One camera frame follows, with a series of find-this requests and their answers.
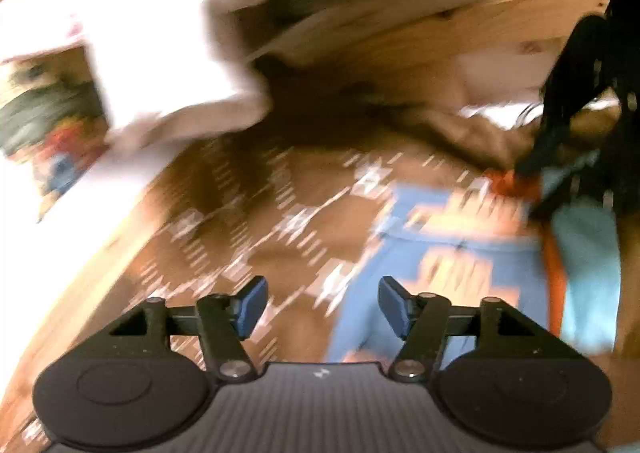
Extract blue pants with orange cars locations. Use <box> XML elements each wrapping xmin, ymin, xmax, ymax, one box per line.
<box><xmin>326</xmin><ymin>185</ymin><xmax>549</xmax><ymax>362</ymax></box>

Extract orange and blue striped sheet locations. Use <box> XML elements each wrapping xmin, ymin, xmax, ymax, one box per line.
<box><xmin>487</xmin><ymin>152</ymin><xmax>624</xmax><ymax>353</ymax></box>

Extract brown PF patterned duvet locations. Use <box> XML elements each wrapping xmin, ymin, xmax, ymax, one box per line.
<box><xmin>0</xmin><ymin>102</ymin><xmax>640</xmax><ymax>453</ymax></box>

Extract colourful dark bird poster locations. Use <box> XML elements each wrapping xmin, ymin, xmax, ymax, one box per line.
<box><xmin>1</xmin><ymin>48</ymin><xmax>108</xmax><ymax>220</ymax></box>

